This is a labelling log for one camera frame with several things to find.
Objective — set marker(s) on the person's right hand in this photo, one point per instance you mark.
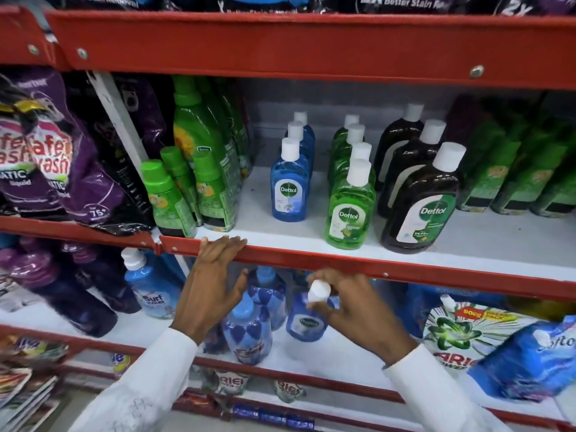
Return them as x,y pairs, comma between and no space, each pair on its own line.
360,314

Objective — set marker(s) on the person's left hand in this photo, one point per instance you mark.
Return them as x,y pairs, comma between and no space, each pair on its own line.
202,296

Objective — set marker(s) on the person's right thumb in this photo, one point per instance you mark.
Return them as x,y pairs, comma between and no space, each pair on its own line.
320,309

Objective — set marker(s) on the person's left little finger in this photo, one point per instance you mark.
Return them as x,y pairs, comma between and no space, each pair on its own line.
202,249

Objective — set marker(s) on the person's left thumb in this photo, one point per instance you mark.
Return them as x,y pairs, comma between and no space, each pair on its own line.
239,287

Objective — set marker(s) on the person's left middle finger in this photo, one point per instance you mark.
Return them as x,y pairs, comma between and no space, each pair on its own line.
228,245

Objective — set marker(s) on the blue antiseptic bottle white cap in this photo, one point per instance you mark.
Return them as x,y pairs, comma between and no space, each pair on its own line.
307,143
308,130
289,188
307,327

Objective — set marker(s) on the person's left forearm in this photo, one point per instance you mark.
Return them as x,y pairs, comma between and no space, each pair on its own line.
144,386

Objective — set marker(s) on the person's right forearm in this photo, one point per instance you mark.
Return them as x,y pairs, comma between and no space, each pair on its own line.
436,391

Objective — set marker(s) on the blue checked detergent bottle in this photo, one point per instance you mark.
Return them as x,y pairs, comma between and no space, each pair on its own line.
247,337
270,296

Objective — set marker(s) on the small green detergent bottle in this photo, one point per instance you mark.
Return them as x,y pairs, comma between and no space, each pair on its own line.
213,197
168,206
180,170

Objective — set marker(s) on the light blue detergent bottle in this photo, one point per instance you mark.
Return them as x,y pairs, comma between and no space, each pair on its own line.
150,287

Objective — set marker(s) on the green antiseptic bottle white cap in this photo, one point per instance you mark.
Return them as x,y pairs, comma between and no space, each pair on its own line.
355,152
350,215
341,132
344,146

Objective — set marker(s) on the purple detergent bottle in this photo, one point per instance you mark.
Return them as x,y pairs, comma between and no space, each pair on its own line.
54,287
103,274

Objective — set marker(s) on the blue price label strip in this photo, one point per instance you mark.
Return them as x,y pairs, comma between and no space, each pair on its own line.
272,417

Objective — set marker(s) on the yellow blue packet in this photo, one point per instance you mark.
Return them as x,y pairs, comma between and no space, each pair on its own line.
119,364

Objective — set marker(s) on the brown antiseptic bottle white cap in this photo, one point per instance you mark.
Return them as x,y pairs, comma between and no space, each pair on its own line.
405,161
396,134
423,211

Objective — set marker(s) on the white green detergent pouch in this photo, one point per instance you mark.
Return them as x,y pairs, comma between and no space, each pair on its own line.
468,332

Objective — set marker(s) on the white shelf upright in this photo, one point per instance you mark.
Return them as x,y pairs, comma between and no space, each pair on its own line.
119,116

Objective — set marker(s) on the purple detergent pouch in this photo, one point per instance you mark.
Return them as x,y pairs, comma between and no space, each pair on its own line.
67,143
22,170

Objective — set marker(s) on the blue softener pouch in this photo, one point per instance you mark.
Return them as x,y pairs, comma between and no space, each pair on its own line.
526,364

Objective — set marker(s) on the stack of colourful packets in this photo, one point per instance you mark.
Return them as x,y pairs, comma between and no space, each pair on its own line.
24,386

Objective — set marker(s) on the row of dark detergent pouches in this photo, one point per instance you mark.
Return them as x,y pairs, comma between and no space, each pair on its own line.
315,2

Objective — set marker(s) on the red metal shelf rail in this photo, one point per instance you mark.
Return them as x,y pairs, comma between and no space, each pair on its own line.
292,375
288,44
360,267

